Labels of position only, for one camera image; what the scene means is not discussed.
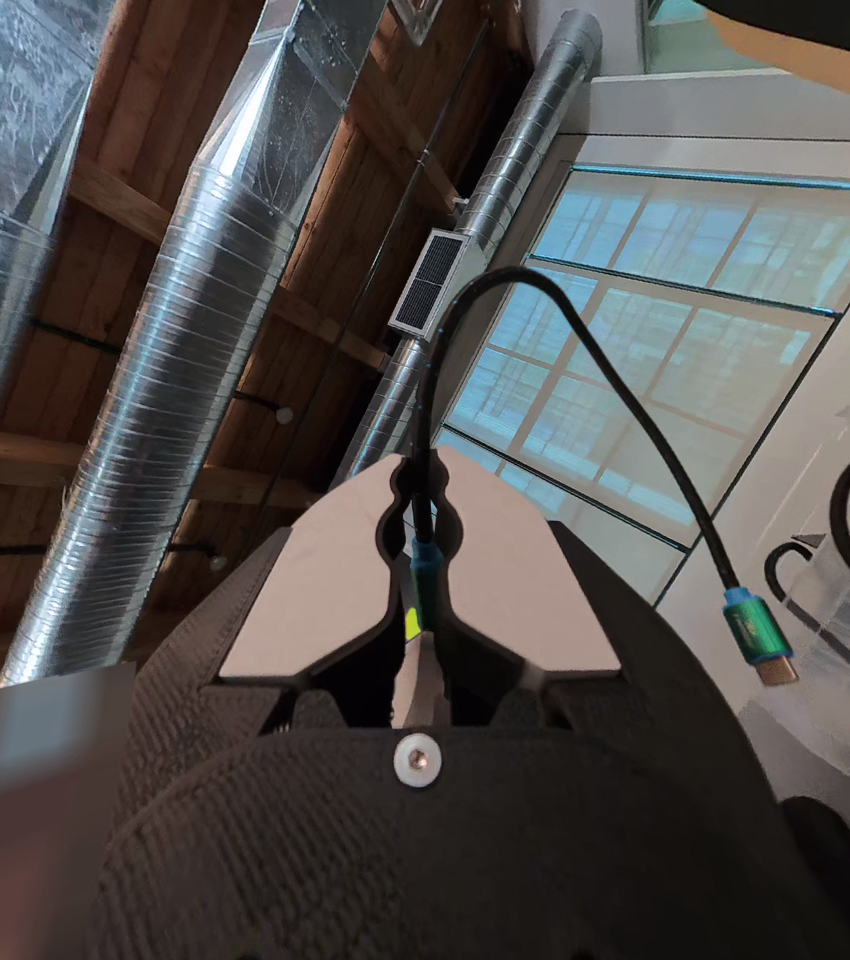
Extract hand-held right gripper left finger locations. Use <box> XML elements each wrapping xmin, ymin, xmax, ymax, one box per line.
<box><xmin>217</xmin><ymin>453</ymin><xmax>410</xmax><ymax>685</ymax></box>

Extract large paned window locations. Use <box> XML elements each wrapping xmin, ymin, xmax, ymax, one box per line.
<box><xmin>436</xmin><ymin>165</ymin><xmax>850</xmax><ymax>597</ymax></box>

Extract black vent grille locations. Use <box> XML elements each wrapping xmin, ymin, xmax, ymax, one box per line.
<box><xmin>387</xmin><ymin>230</ymin><xmax>469</xmax><ymax>336</ymax></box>

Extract clear plastic bin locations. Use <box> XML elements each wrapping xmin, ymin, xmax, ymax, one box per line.
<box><xmin>740</xmin><ymin>390</ymin><xmax>850</xmax><ymax>777</ymax></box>

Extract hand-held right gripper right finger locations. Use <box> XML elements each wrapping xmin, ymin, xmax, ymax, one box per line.
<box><xmin>434</xmin><ymin>444</ymin><xmax>625</xmax><ymax>678</ymax></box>

